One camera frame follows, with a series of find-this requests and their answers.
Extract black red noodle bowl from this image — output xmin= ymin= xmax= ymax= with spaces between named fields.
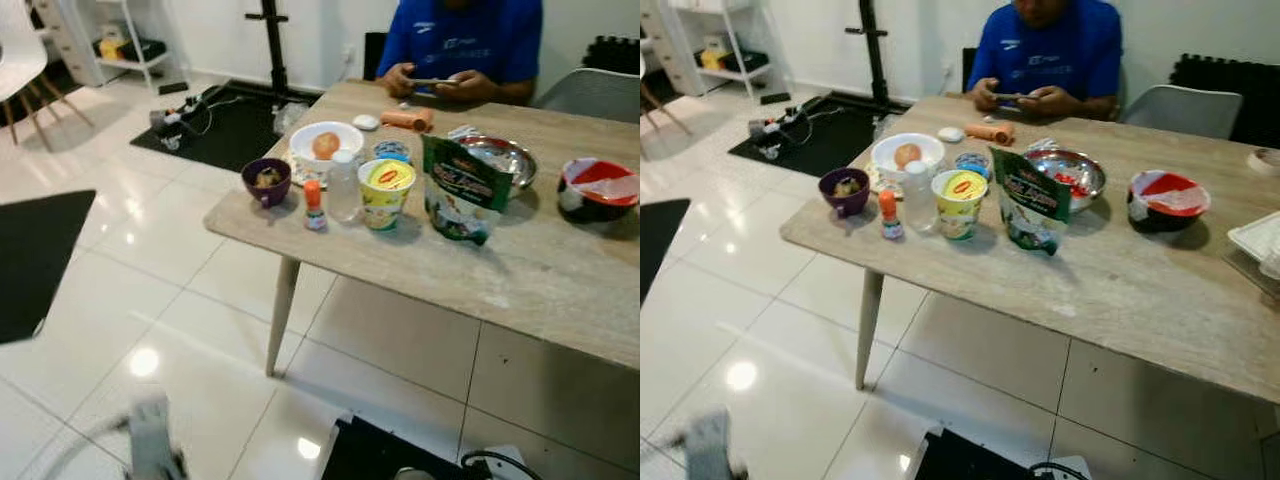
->
xmin=556 ymin=156 xmax=641 ymax=225
xmin=1127 ymin=169 xmax=1212 ymax=235

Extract small orange bottle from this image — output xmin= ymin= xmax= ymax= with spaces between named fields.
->
xmin=879 ymin=189 xmax=906 ymax=242
xmin=303 ymin=179 xmax=329 ymax=233

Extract black ribbed block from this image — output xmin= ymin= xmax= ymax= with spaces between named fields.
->
xmin=1168 ymin=54 xmax=1280 ymax=149
xmin=580 ymin=35 xmax=641 ymax=79

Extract person in blue shirt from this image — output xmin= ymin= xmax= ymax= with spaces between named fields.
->
xmin=965 ymin=0 xmax=1124 ymax=121
xmin=375 ymin=0 xmax=546 ymax=106

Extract purple bowl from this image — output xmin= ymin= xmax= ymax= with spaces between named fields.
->
xmin=241 ymin=157 xmax=293 ymax=209
xmin=818 ymin=166 xmax=872 ymax=219

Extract white shelf unit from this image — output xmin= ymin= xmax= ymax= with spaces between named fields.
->
xmin=55 ymin=0 xmax=191 ymax=93
xmin=645 ymin=0 xmax=793 ymax=104

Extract clear plastic bottle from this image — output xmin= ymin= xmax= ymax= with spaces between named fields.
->
xmin=902 ymin=159 xmax=939 ymax=235
xmin=327 ymin=149 xmax=364 ymax=225

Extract black stand pole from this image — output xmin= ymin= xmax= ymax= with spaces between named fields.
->
xmin=243 ymin=0 xmax=293 ymax=99
xmin=843 ymin=0 xmax=893 ymax=107

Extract green white pouch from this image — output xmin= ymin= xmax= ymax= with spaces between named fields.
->
xmin=989 ymin=146 xmax=1074 ymax=257
xmin=420 ymin=134 xmax=514 ymax=247

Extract orange sausage roll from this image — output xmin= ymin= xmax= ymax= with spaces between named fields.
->
xmin=963 ymin=120 xmax=1016 ymax=147
xmin=380 ymin=107 xmax=436 ymax=134

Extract white lidded container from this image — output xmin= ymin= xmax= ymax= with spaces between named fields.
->
xmin=1223 ymin=210 xmax=1280 ymax=283

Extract yellow cup noodle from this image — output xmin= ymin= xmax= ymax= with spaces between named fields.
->
xmin=931 ymin=168 xmax=990 ymax=242
xmin=357 ymin=158 xmax=417 ymax=232

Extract small black mat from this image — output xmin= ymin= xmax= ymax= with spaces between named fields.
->
xmin=0 ymin=189 xmax=99 ymax=347

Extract large black floor mat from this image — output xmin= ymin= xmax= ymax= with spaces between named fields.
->
xmin=318 ymin=414 xmax=476 ymax=480
xmin=903 ymin=427 xmax=1046 ymax=480

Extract light wooden table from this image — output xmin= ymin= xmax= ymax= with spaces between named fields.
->
xmin=780 ymin=95 xmax=1280 ymax=406
xmin=203 ymin=80 xmax=641 ymax=379

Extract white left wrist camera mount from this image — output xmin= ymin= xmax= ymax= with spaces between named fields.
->
xmin=122 ymin=393 xmax=189 ymax=480
xmin=683 ymin=406 xmax=749 ymax=480

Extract steel bowl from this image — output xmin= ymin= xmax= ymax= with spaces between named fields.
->
xmin=1023 ymin=148 xmax=1108 ymax=213
xmin=455 ymin=135 xmax=539 ymax=193

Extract white bowl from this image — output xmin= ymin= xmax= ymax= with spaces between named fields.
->
xmin=288 ymin=120 xmax=366 ymax=174
xmin=870 ymin=132 xmax=946 ymax=183

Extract white chair wooden legs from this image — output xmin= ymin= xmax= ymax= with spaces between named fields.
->
xmin=640 ymin=78 xmax=693 ymax=138
xmin=0 ymin=0 xmax=96 ymax=153

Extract grey chair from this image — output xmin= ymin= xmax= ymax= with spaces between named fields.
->
xmin=1118 ymin=84 xmax=1246 ymax=141
xmin=533 ymin=67 xmax=641 ymax=124

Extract white power strip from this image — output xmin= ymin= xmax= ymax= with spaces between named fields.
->
xmin=747 ymin=118 xmax=786 ymax=161
xmin=150 ymin=105 xmax=196 ymax=151

